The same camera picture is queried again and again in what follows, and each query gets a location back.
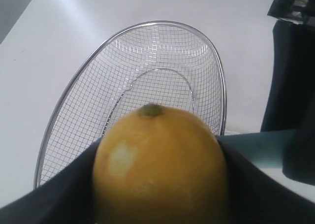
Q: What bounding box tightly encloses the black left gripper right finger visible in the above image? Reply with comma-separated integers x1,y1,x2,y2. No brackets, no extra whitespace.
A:
219,141,315,224

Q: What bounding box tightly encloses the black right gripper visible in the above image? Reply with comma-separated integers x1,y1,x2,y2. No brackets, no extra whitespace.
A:
267,0,315,25

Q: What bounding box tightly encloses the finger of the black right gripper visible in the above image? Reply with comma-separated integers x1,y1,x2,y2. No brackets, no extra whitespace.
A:
283,130,315,185
261,21,315,131

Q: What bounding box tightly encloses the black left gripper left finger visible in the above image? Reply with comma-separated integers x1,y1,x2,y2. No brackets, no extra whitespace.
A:
0,139,100,224

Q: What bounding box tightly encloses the yellow lemon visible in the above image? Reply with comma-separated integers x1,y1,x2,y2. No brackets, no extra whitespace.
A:
93,104,229,224

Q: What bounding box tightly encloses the steel wire mesh basket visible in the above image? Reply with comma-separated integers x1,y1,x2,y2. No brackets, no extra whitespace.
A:
33,21,226,188

